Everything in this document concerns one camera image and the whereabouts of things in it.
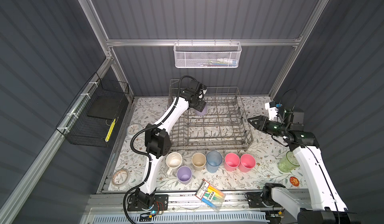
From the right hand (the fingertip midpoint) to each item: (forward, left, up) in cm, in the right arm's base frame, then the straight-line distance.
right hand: (252, 122), depth 72 cm
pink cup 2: (-11, -2, -25) cm, 28 cm away
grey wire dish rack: (+15, +9, -27) cm, 32 cm away
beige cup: (-10, +27, -23) cm, 37 cm away
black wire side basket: (0, +79, +3) cm, 79 cm away
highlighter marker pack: (-28, +21, -25) cm, 42 cm away
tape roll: (-19, +70, -26) cm, 77 cm away
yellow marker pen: (-5, +68, +2) cm, 68 cm away
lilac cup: (+20, +23, -17) cm, 35 cm away
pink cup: (-10, +7, -25) cm, 28 cm away
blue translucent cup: (-12, +18, -18) cm, 28 cm away
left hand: (+21, +26, -9) cm, 34 cm away
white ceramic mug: (-9, +41, -25) cm, 49 cm away
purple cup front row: (-17, +35, -25) cm, 46 cm away
